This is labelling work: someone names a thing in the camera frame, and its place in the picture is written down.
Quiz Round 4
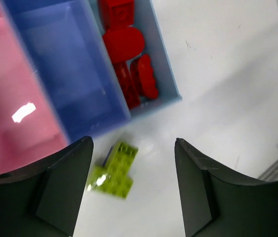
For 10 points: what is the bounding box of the small red lego brick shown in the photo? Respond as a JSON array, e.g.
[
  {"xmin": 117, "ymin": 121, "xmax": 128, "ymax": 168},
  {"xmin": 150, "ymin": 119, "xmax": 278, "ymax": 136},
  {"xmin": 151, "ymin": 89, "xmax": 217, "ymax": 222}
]
[{"xmin": 97, "ymin": 0, "xmax": 135, "ymax": 31}]

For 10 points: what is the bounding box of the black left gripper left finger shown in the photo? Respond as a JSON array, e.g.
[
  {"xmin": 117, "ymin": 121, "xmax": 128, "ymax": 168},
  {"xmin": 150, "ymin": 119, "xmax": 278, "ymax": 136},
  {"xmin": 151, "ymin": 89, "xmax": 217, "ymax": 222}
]
[{"xmin": 0, "ymin": 137, "xmax": 94, "ymax": 237}]

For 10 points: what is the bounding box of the red rounded lego brick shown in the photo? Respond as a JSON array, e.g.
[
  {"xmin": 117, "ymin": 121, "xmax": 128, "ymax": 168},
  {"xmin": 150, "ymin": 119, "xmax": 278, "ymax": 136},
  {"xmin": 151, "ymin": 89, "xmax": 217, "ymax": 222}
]
[{"xmin": 103, "ymin": 27, "xmax": 145, "ymax": 64}]

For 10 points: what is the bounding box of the small pink container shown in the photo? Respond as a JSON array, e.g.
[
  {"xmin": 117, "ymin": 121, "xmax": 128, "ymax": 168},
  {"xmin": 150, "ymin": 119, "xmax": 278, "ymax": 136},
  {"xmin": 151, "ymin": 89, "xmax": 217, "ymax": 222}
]
[{"xmin": 5, "ymin": 31, "xmax": 68, "ymax": 173}]

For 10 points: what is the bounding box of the green T-shaped lego assembly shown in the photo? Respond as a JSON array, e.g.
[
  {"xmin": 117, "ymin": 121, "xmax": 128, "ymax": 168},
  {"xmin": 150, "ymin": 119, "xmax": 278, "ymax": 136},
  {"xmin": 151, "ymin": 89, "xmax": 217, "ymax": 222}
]
[{"xmin": 86, "ymin": 142, "xmax": 138, "ymax": 199}]

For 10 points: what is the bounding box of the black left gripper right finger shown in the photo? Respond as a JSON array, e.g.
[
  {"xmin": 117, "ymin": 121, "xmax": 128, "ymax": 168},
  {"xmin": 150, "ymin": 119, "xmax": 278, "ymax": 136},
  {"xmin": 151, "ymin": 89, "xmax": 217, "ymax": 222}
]
[{"xmin": 174, "ymin": 138, "xmax": 278, "ymax": 237}]

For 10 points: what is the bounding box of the light blue container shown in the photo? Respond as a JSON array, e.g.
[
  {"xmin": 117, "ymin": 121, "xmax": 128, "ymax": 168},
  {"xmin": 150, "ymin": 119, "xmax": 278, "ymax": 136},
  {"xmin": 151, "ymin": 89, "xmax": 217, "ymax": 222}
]
[{"xmin": 89, "ymin": 0, "xmax": 183, "ymax": 119}]

